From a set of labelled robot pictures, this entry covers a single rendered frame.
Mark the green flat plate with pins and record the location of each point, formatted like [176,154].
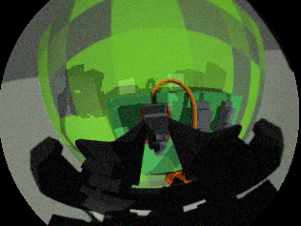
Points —
[215,110]

